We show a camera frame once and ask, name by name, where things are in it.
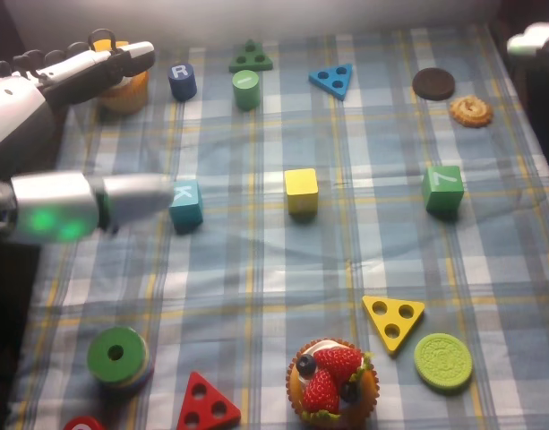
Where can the blue plaid tablecloth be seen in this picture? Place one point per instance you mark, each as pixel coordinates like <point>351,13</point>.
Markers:
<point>265,260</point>

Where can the green cube number 7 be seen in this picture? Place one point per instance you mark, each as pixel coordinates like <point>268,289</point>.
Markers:
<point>443,192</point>

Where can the orange toy cupcake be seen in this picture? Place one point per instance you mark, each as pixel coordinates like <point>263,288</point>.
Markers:
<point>126,96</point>

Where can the yellow triangle block three holes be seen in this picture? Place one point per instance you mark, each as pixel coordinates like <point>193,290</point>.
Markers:
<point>392,320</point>

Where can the green sandwich cookie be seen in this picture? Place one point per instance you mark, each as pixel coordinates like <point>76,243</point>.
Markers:
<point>443,363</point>

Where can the blue triangle block three holes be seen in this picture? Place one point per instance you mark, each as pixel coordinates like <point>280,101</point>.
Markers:
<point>334,80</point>

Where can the red cylinder block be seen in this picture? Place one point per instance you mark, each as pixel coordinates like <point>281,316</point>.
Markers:
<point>83,423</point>

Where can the swirled butter cookie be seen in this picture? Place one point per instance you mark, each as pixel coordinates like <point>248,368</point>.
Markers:
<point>471,111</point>

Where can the green triangle block three holes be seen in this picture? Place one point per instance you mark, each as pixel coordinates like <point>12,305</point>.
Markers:
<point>251,62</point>

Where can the yellow cube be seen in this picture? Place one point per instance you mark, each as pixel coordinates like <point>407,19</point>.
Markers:
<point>301,190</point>

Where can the red triangle block three holes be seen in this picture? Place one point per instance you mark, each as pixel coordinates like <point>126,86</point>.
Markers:
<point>207,412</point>

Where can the blue cylinder letter R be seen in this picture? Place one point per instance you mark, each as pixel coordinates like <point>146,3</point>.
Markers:
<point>182,83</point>

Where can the green cylinder with dash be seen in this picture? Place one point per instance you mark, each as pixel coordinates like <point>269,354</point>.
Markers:
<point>246,92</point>

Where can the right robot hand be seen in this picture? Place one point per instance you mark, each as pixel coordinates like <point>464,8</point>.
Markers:
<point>531,40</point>

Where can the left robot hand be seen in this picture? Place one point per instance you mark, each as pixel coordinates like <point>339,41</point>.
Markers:
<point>14,116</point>

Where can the strawberry toy cupcake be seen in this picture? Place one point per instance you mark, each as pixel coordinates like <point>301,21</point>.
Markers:
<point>330,380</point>

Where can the teal cube letter K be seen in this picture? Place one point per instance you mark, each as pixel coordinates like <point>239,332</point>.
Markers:
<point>188,210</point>

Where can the stacked coloured rings toy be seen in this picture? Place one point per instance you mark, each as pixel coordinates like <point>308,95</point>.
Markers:
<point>101,354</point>

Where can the brown chocolate cookie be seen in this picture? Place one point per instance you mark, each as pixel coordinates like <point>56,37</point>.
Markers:
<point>433,83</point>

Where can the white backdrop board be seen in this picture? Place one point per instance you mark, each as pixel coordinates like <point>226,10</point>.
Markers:
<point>256,18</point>

